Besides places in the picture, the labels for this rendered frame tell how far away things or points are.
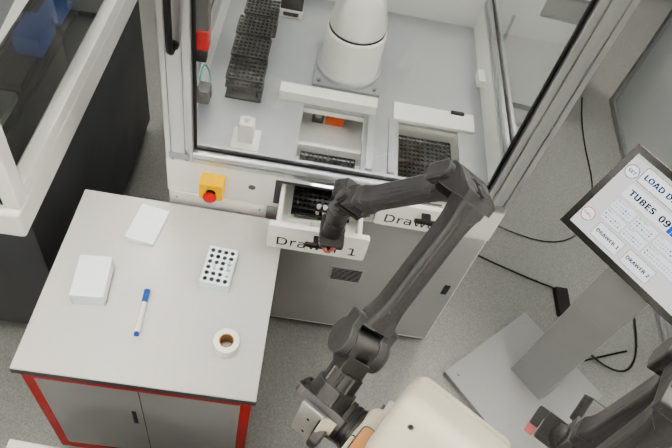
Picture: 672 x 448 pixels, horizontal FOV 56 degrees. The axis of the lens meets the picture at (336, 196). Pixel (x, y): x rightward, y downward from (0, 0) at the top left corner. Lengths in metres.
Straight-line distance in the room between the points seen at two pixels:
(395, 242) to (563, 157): 1.81
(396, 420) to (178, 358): 0.81
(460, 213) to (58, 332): 1.11
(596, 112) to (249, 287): 2.77
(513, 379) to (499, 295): 0.41
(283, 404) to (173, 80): 1.37
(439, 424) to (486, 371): 1.66
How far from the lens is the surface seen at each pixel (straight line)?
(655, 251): 1.98
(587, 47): 1.55
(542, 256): 3.20
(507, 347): 2.83
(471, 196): 1.20
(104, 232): 1.97
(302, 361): 2.60
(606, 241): 1.99
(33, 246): 2.13
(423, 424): 1.09
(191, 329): 1.79
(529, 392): 2.78
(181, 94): 1.69
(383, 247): 2.10
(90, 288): 1.82
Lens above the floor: 2.37
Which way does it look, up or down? 51 degrees down
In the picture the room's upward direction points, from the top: 15 degrees clockwise
